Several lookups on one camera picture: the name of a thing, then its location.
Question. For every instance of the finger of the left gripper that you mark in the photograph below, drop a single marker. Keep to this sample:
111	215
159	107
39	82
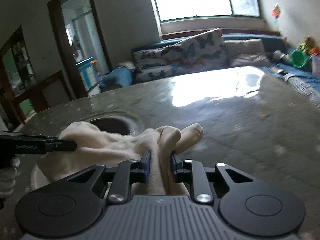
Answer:
16	134
60	145

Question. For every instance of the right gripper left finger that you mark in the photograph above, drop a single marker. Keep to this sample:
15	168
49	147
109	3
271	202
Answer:
114	183

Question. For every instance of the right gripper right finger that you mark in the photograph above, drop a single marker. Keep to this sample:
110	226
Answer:
221	184

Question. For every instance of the cream beige garment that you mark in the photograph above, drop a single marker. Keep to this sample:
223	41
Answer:
96	146

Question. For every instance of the white gloved left hand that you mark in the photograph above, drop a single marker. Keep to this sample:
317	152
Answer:
8	175

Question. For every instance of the dark wooden cabinet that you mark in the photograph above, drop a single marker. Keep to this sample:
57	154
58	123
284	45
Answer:
22	95

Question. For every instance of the round black induction cooktop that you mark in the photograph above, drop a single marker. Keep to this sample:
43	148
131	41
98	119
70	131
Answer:
112	125

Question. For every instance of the blue white small cabinet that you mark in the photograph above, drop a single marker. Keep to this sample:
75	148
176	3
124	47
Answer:
87	73

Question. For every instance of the blue sofa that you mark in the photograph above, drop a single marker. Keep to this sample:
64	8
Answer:
125	73

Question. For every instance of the left butterfly print cushion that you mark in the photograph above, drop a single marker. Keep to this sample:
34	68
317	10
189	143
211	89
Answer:
154	64

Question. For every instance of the butterfly print cushion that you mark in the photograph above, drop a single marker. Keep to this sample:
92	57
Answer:
204	50
154	64

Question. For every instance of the right butterfly print cushion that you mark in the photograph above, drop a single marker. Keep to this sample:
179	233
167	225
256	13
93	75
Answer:
204	50

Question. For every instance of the beige plain cushion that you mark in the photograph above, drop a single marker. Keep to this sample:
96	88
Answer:
242	53

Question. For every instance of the grey metal thermos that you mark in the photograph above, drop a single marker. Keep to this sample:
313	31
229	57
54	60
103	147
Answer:
279	56

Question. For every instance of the green plastic bucket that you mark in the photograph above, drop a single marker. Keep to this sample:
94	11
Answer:
298	59

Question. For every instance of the stuffed toy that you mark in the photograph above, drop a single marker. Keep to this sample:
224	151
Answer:
308	47

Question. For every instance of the colourful wall decoration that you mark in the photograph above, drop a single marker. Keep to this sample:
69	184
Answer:
276	12

